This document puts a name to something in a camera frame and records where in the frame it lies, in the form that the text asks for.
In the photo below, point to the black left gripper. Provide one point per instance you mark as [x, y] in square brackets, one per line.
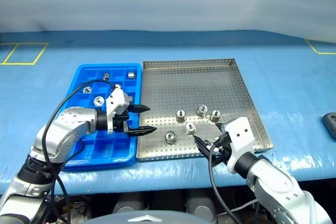
[120, 124]

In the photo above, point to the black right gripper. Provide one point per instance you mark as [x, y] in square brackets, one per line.
[221, 150]

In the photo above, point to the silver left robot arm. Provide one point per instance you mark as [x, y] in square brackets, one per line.
[71, 119]

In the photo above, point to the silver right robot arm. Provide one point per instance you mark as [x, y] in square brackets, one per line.
[273, 179]

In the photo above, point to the blue compartment tray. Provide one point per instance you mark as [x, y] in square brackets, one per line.
[110, 150]

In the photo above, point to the perforated metal tray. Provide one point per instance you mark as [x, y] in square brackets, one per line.
[183, 87]

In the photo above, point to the grey rounded housing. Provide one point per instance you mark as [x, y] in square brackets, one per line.
[128, 203]
[199, 205]

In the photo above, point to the grey robot torso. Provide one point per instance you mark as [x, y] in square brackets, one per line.
[147, 218]

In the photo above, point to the dark rounded device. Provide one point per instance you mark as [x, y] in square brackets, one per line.
[331, 124]

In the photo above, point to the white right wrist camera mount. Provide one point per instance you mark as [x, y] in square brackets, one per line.
[240, 132]

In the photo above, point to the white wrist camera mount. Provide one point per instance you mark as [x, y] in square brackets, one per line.
[115, 100]
[240, 132]

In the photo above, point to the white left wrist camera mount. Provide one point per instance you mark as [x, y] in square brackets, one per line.
[115, 100]

